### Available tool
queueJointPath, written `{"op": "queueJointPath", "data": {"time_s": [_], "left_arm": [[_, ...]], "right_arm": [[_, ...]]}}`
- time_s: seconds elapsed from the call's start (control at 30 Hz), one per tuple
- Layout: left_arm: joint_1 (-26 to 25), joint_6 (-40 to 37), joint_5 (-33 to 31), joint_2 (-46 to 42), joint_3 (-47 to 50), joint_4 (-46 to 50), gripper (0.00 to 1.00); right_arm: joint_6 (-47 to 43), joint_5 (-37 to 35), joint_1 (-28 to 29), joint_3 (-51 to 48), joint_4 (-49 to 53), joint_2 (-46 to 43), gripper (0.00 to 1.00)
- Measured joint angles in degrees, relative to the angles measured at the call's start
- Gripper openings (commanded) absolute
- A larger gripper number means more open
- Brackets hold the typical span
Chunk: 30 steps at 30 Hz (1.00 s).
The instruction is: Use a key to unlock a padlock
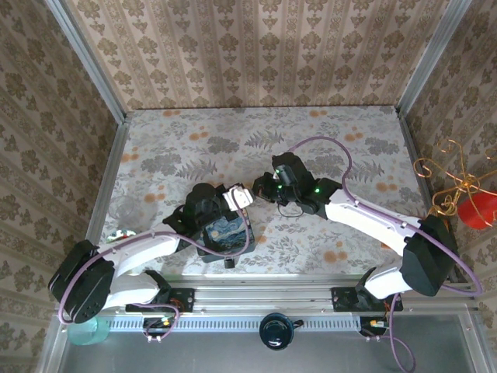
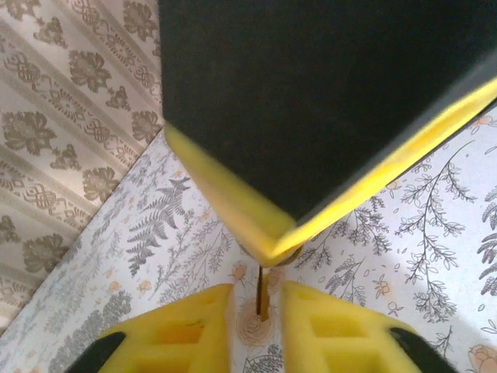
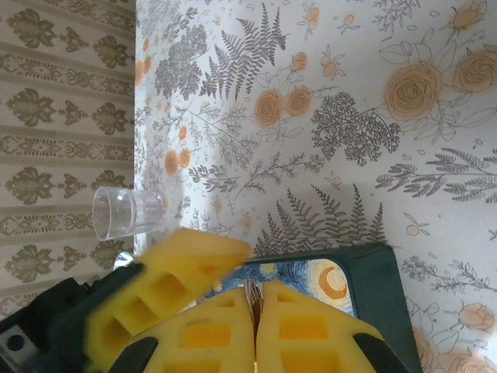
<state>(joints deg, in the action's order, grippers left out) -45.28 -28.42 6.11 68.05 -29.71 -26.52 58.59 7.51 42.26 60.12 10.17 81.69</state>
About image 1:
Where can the starry night print box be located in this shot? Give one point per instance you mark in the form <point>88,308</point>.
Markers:
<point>225,237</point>

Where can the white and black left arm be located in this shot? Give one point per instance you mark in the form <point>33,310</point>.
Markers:
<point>140,244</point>

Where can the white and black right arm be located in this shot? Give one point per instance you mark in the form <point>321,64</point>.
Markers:
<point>361,217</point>

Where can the black padlock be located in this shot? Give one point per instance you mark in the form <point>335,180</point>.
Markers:
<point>229,262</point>

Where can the floral table cover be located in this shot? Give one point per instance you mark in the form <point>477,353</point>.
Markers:
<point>240,136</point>

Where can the clear glass cup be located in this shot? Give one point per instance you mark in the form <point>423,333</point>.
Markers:
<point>122,209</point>

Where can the small floral dish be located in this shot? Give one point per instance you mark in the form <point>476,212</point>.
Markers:
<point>120,235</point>

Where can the black power connector block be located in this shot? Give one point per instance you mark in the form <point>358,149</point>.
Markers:
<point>373,325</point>
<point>159,324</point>

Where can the dark teal mug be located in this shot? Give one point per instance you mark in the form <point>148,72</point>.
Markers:
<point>276,331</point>

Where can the red plastic object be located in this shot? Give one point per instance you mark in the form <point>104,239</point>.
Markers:
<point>477,211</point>

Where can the teal glass tumbler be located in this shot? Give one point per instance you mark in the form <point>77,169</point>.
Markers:
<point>87,334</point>

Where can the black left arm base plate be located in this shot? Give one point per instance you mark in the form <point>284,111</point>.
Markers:
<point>182,297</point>

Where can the aluminium front rail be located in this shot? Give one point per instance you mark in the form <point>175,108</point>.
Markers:
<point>264,295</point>

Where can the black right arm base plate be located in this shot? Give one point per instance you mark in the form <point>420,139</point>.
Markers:
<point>345,298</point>

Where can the aluminium frame post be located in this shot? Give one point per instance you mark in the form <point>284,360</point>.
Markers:
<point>431,62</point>
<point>89,62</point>

